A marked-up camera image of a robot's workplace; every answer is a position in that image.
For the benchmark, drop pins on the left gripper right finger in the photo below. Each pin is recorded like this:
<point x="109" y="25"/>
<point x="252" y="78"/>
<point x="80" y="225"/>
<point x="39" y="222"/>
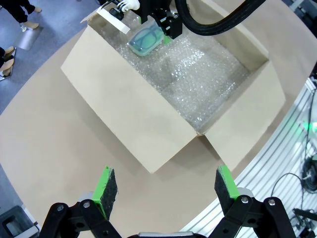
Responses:
<point x="226" y="188"/>

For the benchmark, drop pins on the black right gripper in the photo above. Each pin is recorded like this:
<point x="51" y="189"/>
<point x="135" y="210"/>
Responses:
<point x="158" y="4"/>

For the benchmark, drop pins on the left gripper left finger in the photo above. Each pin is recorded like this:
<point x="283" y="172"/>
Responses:
<point x="105" y="196"/>

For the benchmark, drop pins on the green capped clear bottle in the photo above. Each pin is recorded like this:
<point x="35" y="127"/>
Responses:
<point x="144" y="41"/>

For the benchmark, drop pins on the clear bubble wrap sheet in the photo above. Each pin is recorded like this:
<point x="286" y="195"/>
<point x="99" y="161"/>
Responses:
<point x="193" y="74"/>

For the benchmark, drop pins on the open cardboard box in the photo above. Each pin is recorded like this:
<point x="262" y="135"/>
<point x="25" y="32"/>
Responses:
<point x="119" y="104"/>

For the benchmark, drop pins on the beige shoe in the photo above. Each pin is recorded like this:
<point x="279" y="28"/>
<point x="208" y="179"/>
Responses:
<point x="37" y="9"/>
<point x="31" y="24"/>

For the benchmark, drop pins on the person in black trousers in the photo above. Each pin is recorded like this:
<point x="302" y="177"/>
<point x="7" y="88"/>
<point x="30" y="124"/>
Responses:
<point x="17" y="8"/>

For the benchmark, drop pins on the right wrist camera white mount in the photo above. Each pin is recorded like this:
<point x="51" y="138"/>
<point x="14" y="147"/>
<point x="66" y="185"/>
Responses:
<point x="116" y="21"/>

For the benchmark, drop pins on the aluminium profile frame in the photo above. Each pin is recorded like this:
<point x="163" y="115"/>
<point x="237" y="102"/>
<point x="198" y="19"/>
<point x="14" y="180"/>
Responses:
<point x="272" y="153"/>

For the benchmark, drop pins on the metal base plate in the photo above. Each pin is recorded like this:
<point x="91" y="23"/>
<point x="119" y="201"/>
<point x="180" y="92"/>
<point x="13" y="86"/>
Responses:
<point x="26" y="38"/>

